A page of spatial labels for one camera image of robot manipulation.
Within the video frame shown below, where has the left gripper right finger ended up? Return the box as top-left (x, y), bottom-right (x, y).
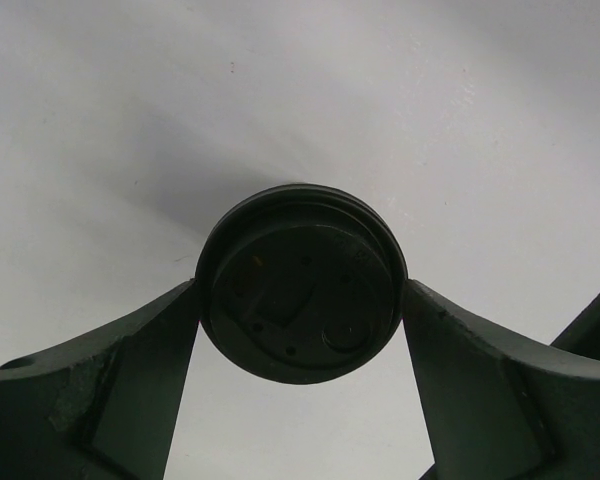
top-left (403, 281), bottom-right (600, 479)

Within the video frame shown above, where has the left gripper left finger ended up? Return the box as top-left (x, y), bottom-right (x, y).
top-left (0, 281), bottom-right (200, 479)

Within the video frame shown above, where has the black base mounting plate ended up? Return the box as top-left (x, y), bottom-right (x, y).
top-left (551, 293), bottom-right (600, 361)

